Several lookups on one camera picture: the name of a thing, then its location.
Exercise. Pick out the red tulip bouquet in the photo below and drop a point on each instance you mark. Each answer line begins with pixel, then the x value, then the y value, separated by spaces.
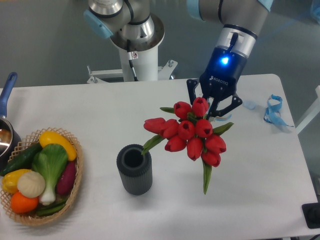
pixel 191 131

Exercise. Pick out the green bok choy toy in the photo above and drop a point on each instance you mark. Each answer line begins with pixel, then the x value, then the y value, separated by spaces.
pixel 50 163

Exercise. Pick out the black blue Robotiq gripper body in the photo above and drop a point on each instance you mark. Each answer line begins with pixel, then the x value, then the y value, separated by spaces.
pixel 220 78

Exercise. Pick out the black device at edge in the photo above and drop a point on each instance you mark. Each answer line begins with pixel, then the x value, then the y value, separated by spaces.
pixel 311 212

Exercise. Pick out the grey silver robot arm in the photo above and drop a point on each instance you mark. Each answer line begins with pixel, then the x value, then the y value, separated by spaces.
pixel 137 33

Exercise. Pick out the white frame at right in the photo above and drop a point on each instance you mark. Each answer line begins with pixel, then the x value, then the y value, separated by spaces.
pixel 310 113

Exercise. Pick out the blue handled steel saucepan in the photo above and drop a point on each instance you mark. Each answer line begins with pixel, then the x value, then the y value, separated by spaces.
pixel 9 138

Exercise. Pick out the purple sweet potato toy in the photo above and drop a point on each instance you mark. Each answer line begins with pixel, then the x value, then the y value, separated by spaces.
pixel 67 179

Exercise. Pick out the yellow squash toy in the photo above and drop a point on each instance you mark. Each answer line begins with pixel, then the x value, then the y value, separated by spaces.
pixel 52 137

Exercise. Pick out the dark grey ribbed vase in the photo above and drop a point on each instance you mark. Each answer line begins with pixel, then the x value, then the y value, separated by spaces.
pixel 135 169

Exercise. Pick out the green cucumber toy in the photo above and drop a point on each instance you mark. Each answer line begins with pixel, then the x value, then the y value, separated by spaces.
pixel 23 160

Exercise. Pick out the light blue small cap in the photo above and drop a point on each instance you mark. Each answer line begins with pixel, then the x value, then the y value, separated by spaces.
pixel 250 105

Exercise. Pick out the green pea pods toy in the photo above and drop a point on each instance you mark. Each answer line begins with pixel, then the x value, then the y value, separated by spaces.
pixel 51 209

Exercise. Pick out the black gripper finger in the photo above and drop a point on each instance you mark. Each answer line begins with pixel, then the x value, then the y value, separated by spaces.
pixel 192 84
pixel 215 112

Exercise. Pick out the orange fruit toy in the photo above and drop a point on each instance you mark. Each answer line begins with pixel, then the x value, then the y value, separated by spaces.
pixel 21 204

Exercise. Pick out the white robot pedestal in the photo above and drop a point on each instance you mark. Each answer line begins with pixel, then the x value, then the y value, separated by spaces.
pixel 136 65

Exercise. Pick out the blue knotted ribbon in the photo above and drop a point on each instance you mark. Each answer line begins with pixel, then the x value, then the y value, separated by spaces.
pixel 272 113

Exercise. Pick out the yellow bell pepper toy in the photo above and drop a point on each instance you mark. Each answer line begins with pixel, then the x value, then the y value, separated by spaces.
pixel 10 180

